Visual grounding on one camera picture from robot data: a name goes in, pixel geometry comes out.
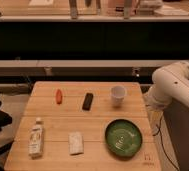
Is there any black rectangular bar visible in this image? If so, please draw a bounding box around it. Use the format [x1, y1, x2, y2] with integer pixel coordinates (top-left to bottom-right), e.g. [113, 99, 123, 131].
[82, 93, 93, 111]

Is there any green plate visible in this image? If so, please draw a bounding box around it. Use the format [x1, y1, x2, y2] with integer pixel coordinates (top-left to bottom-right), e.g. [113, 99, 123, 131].
[104, 119, 143, 158]

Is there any white cup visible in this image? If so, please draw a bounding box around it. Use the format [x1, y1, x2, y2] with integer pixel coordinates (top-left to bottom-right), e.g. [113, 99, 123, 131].
[111, 86, 126, 107]

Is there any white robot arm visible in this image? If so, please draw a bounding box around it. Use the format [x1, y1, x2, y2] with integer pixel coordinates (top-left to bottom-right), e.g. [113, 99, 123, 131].
[143, 60, 189, 112]

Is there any white plastic bottle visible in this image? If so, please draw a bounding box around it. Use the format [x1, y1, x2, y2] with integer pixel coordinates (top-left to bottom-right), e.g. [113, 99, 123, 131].
[29, 117, 44, 158]

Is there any black cable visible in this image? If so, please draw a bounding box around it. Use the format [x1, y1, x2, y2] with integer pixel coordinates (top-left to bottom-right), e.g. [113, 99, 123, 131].
[151, 114, 181, 171]

